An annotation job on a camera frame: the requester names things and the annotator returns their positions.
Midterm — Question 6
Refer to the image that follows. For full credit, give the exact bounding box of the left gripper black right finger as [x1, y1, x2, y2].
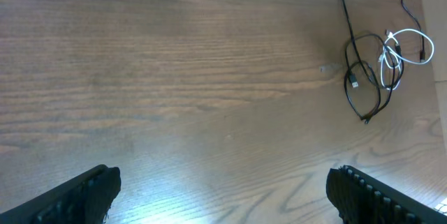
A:
[326, 165, 446, 224]

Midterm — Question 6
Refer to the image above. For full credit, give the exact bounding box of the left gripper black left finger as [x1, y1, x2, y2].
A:
[1, 165, 122, 224]

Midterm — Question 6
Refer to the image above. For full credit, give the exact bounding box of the black usb cable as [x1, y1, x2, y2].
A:
[339, 0, 427, 89]
[343, 33, 406, 125]

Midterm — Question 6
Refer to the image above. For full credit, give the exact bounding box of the white usb cable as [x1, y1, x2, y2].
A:
[378, 28, 435, 91]

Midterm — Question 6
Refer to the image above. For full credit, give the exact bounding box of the brown cardboard panel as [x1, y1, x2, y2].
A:
[422, 0, 446, 141]

